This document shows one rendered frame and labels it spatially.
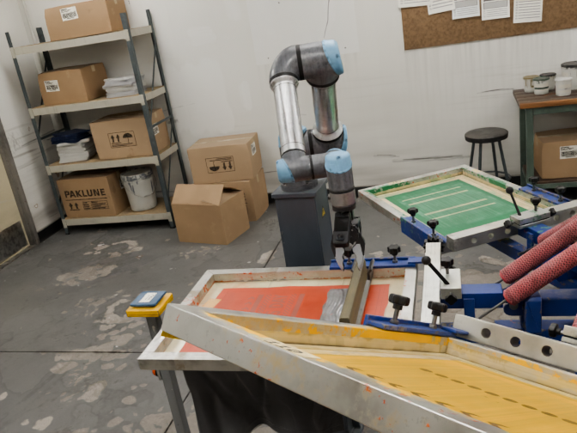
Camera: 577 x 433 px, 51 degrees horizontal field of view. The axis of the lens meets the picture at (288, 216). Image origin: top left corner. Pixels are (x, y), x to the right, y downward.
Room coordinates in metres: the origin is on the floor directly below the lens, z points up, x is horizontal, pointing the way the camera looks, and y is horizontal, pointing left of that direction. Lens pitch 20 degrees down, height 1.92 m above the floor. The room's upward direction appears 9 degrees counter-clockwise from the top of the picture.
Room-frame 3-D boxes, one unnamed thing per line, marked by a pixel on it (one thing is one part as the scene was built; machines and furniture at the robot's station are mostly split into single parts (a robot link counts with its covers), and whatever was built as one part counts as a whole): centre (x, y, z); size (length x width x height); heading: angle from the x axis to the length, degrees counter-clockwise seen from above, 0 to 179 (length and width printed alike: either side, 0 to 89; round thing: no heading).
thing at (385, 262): (1.91, -0.26, 0.98); 0.30 x 0.05 x 0.07; 73
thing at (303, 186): (2.30, -0.06, 1.25); 0.15 x 0.15 x 0.10
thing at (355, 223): (1.68, -0.17, 1.26); 0.09 x 0.08 x 0.12; 164
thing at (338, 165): (1.68, -0.17, 1.42); 0.09 x 0.08 x 0.11; 177
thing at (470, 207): (2.29, -0.76, 1.05); 1.08 x 0.61 x 0.23; 13
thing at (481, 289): (1.55, -0.49, 1.02); 0.17 x 0.06 x 0.05; 73
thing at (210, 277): (1.71, 0.05, 0.97); 0.79 x 0.58 x 0.04; 73
